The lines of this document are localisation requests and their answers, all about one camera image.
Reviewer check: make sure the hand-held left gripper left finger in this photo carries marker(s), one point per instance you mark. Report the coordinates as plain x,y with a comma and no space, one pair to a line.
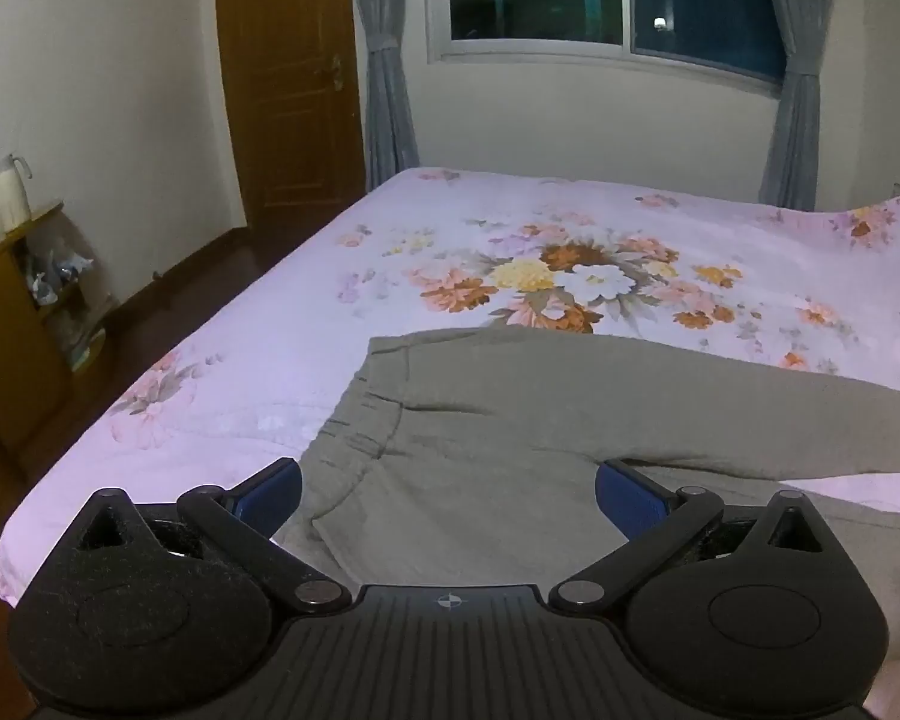
270,499

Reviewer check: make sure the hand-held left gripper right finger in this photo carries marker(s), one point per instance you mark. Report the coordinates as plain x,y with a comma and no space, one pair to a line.
634,499

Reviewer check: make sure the grey pants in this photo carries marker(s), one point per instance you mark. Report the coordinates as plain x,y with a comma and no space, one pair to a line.
510,420

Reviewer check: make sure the bed with floral sheet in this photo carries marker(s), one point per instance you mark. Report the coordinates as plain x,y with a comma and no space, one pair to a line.
285,315

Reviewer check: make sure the small figurines on shelf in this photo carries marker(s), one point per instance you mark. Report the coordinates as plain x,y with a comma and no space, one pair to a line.
56,274

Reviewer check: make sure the wooden corner cabinet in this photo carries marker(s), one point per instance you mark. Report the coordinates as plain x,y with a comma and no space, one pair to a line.
7,330

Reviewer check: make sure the white thermos jug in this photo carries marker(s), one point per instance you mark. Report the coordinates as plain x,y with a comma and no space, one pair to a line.
11,199

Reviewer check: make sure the brown wooden door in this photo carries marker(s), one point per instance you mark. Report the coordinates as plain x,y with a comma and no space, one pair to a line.
292,90

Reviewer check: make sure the grey curtain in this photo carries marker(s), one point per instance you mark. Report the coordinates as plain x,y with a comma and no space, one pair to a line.
386,90
795,112

